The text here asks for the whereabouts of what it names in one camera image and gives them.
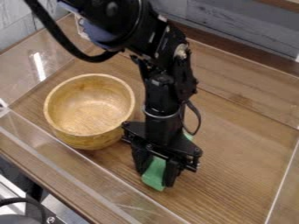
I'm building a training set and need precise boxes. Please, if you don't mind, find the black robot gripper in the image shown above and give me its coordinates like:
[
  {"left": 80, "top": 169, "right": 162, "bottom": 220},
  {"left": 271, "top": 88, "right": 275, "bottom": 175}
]
[{"left": 120, "top": 108, "right": 204, "bottom": 188}]

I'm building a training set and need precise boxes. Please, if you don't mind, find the green rectangular block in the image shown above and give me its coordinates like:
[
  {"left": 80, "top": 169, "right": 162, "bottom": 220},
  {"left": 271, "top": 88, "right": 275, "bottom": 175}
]
[{"left": 140, "top": 131, "right": 194, "bottom": 193}]

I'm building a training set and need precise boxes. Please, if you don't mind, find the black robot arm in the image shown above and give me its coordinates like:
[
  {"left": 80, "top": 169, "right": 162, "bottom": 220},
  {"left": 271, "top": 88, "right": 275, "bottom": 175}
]
[{"left": 58, "top": 0, "right": 202, "bottom": 187}]

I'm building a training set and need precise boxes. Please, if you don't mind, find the brown wooden bowl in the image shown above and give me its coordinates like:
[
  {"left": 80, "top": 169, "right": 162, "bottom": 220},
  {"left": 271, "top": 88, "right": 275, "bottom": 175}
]
[{"left": 43, "top": 73, "right": 136, "bottom": 151}]

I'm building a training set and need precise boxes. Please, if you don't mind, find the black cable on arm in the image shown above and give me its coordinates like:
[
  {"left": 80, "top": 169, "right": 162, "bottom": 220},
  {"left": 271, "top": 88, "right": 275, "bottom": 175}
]
[{"left": 182, "top": 100, "right": 203, "bottom": 137}]

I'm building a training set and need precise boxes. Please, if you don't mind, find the clear acrylic front wall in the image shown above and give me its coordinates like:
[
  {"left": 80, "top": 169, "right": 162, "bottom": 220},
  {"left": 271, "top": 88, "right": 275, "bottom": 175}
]
[{"left": 0, "top": 108, "right": 190, "bottom": 224}]

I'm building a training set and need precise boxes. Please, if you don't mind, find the black metal table bracket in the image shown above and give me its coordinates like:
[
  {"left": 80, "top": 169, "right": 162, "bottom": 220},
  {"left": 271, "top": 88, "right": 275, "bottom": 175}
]
[{"left": 24, "top": 194, "right": 67, "bottom": 224}]

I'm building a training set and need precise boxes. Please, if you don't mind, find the black cable bottom left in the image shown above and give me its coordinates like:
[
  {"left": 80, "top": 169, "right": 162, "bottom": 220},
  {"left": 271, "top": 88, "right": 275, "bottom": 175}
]
[{"left": 0, "top": 197, "right": 48, "bottom": 224}]

